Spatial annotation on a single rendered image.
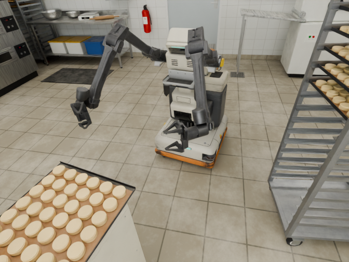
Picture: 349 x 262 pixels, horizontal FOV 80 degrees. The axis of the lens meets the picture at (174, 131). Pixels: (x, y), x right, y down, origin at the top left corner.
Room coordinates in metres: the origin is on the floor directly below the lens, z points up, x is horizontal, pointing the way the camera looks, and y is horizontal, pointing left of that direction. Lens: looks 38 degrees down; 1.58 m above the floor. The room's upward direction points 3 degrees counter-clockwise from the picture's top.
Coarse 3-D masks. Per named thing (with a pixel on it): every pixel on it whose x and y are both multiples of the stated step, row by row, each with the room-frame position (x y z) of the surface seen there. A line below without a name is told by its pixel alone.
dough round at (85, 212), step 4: (80, 208) 0.43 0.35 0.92; (84, 208) 0.43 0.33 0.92; (88, 208) 0.43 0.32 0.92; (80, 212) 0.42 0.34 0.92; (84, 212) 0.41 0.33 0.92; (88, 212) 0.41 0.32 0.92; (92, 212) 0.42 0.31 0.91; (80, 216) 0.40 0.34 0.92; (84, 216) 0.40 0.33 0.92; (88, 216) 0.40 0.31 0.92
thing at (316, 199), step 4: (304, 196) 0.70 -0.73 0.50; (316, 200) 0.67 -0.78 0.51; (320, 200) 0.66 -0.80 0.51; (324, 200) 0.66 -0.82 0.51; (328, 200) 0.66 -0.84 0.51; (332, 200) 0.66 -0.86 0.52; (336, 200) 0.65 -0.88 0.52; (340, 200) 0.65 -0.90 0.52; (344, 200) 0.65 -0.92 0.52; (348, 200) 0.65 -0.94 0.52
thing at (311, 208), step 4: (308, 208) 0.67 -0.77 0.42; (312, 208) 0.67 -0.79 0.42; (316, 208) 0.66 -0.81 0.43; (320, 208) 0.66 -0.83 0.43; (324, 208) 0.66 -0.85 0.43; (328, 208) 0.66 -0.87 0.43; (332, 208) 0.65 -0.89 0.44; (336, 208) 0.65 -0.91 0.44; (340, 208) 0.65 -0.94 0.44; (344, 208) 0.66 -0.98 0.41; (348, 208) 0.66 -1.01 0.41; (348, 212) 0.64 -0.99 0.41
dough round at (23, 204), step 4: (24, 196) 0.49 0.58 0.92; (28, 196) 0.50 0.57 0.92; (20, 200) 0.48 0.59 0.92; (24, 200) 0.48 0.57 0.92; (28, 200) 0.48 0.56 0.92; (16, 204) 0.46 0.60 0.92; (20, 204) 0.46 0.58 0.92; (24, 204) 0.46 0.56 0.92; (28, 204) 0.46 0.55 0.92; (20, 208) 0.45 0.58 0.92; (24, 208) 0.45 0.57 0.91
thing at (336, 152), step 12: (348, 120) 0.67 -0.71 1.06; (348, 132) 0.65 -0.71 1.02; (336, 144) 0.67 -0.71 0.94; (336, 156) 0.65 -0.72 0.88; (324, 168) 0.66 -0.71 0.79; (324, 180) 0.64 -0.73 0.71; (312, 192) 0.65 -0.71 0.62; (300, 204) 0.68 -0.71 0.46; (300, 216) 0.65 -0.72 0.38; (288, 228) 0.66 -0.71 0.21
